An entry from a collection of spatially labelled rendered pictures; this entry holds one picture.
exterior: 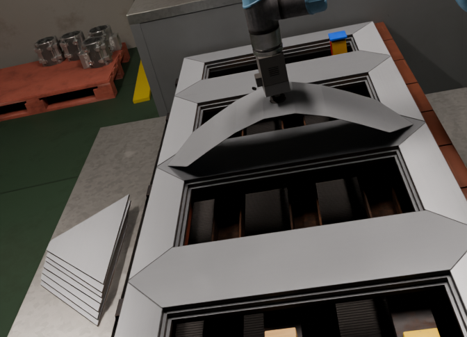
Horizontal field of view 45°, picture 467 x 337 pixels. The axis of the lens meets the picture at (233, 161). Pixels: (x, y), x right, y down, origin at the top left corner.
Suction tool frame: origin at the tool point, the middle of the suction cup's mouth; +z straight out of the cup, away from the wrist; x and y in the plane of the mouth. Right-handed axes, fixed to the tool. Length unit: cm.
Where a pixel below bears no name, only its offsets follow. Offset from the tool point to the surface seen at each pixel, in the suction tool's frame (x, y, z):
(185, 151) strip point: -27.4, -4.1, 9.4
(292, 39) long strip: 16, -73, 13
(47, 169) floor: -133, -176, 97
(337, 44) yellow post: 29, -55, 11
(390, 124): 26.5, 7.6, 9.6
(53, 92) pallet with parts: -138, -264, 83
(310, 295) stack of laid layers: -6, 54, 14
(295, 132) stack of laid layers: 3.6, -5.6, 13.0
